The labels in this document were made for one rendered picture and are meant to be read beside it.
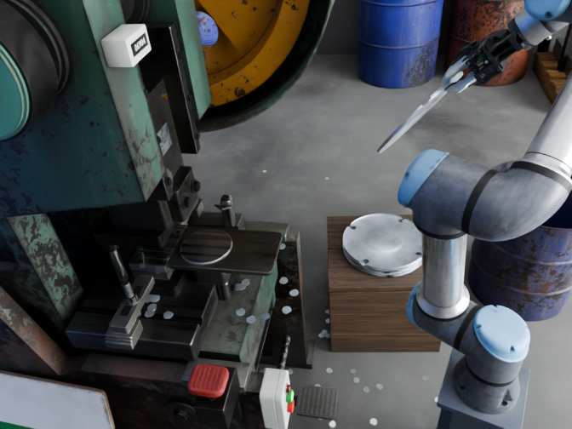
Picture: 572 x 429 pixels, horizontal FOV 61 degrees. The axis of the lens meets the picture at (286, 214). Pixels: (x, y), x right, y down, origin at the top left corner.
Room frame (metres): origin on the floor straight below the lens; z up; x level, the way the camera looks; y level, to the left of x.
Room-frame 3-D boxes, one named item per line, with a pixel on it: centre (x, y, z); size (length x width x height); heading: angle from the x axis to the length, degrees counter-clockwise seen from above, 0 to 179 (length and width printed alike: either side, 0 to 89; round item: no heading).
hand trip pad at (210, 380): (0.53, 0.17, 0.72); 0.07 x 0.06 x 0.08; 76
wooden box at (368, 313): (1.27, -0.34, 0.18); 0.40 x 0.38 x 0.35; 84
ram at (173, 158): (0.90, 0.28, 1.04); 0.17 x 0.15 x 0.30; 76
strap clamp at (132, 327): (0.74, 0.36, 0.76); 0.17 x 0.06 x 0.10; 166
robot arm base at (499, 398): (0.65, -0.44, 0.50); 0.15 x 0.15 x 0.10
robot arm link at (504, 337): (0.66, -0.44, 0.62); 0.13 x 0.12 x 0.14; 43
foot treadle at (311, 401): (0.88, 0.19, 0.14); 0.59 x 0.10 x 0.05; 76
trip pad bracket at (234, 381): (0.55, 0.17, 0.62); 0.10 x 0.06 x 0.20; 166
